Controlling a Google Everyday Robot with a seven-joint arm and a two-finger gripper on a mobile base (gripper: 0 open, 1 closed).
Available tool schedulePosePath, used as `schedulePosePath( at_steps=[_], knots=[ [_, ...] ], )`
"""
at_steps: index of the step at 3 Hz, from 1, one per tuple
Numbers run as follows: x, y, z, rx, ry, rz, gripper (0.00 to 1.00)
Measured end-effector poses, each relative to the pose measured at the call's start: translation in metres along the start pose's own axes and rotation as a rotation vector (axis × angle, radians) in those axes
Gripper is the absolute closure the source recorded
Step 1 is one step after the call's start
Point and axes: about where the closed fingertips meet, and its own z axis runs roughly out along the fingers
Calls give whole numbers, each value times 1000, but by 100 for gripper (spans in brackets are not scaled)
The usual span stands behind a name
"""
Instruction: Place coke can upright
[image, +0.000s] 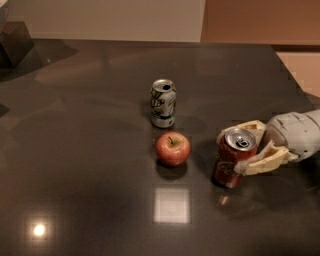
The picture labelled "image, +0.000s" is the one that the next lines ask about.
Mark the red apple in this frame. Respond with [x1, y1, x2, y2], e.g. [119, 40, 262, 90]
[155, 132, 191, 167]

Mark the silver green soda can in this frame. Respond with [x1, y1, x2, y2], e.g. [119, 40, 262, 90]
[150, 79, 177, 128]

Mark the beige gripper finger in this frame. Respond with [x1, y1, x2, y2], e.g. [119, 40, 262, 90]
[233, 140, 298, 176]
[216, 120, 266, 144]

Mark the dark box at table corner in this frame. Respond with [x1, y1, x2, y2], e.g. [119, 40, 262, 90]
[0, 22, 34, 69]

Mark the red coke can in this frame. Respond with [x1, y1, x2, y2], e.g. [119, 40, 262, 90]
[212, 128, 257, 188]

